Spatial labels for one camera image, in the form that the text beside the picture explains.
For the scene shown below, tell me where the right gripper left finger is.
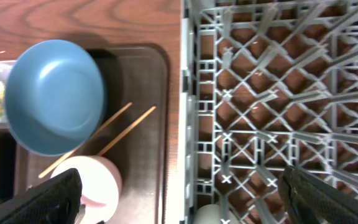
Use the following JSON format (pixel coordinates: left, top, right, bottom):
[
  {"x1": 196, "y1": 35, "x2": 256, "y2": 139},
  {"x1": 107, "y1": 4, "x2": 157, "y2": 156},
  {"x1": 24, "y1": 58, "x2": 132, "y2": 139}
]
[{"x1": 0, "y1": 168, "x2": 82, "y2": 223}]

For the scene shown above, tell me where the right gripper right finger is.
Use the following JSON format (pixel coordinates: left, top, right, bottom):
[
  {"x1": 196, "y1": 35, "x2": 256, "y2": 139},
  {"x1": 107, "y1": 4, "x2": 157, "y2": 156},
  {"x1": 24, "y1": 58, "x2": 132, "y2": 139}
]
[{"x1": 278, "y1": 166, "x2": 358, "y2": 224}]

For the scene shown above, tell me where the pink bowl with rice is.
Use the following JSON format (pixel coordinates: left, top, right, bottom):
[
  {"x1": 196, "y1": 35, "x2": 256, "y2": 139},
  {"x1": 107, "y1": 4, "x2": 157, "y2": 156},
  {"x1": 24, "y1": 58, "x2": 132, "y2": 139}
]
[{"x1": 51, "y1": 156, "x2": 122, "y2": 224}]

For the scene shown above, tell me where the white cup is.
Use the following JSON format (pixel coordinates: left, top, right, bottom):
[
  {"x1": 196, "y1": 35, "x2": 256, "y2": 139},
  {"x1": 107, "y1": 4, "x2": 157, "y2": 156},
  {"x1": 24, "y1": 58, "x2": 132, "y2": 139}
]
[{"x1": 193, "y1": 203, "x2": 241, "y2": 224}]

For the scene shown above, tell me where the grey dishwasher rack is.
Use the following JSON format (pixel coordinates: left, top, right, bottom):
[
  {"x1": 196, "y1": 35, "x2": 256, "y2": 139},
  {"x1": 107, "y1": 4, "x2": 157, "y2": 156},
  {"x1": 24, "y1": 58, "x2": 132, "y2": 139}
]
[{"x1": 178, "y1": 0, "x2": 358, "y2": 223}]

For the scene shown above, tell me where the wooden chopstick lower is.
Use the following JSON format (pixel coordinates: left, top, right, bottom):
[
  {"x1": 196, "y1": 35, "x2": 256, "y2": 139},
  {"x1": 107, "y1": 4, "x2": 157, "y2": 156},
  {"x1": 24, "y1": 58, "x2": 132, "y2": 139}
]
[{"x1": 98, "y1": 106, "x2": 156, "y2": 156}]

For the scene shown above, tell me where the wooden chopstick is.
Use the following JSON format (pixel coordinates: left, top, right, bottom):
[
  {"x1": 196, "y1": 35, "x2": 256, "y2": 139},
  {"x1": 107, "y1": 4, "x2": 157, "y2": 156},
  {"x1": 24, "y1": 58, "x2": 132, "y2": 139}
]
[
  {"x1": 98, "y1": 106, "x2": 156, "y2": 156},
  {"x1": 37, "y1": 101, "x2": 134, "y2": 179}
]

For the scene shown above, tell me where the wooden chopstick upper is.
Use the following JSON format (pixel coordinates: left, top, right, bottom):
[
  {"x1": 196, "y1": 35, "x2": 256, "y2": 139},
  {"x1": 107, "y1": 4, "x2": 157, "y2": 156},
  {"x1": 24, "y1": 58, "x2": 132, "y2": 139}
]
[{"x1": 37, "y1": 101, "x2": 134, "y2": 179}]

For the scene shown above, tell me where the brown serving tray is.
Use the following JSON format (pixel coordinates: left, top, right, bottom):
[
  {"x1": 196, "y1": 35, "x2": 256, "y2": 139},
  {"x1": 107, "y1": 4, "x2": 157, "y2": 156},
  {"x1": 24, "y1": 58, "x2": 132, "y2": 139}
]
[{"x1": 12, "y1": 43, "x2": 170, "y2": 224}]

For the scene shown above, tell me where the large blue bowl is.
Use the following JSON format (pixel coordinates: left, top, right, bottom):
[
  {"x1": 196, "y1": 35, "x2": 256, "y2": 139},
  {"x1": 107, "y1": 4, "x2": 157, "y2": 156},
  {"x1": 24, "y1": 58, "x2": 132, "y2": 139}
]
[{"x1": 4, "y1": 40, "x2": 107, "y2": 156}]

